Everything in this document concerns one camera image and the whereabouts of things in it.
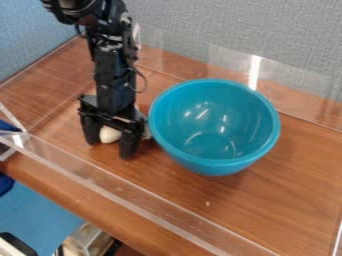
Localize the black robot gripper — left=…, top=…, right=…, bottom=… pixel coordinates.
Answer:
left=78, top=78, right=144, bottom=159

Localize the white toy mushroom brown cap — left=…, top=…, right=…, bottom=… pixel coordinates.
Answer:
left=97, top=103, right=153, bottom=145

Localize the blue plastic bowl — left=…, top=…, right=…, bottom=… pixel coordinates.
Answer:
left=148, top=78, right=280, bottom=176

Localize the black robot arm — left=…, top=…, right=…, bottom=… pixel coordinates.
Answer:
left=40, top=0, right=146, bottom=159

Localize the clear acrylic front barrier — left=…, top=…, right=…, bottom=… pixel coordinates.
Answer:
left=0, top=131, right=277, bottom=256

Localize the clear acrylic barrier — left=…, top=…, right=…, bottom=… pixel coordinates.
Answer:
left=0, top=131, right=277, bottom=256
left=133, top=24, right=342, bottom=132

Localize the blue object at left edge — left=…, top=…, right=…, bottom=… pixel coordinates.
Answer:
left=0, top=119, right=22, bottom=198

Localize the black white object bottom left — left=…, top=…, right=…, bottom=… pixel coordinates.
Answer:
left=0, top=232, right=38, bottom=256

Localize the clear acrylic back barrier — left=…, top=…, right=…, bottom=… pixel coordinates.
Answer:
left=133, top=24, right=342, bottom=132

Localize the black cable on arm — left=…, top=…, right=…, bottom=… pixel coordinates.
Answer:
left=72, top=19, right=148, bottom=94

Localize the metal table frame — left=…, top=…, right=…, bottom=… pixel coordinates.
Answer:
left=52, top=223, right=113, bottom=256

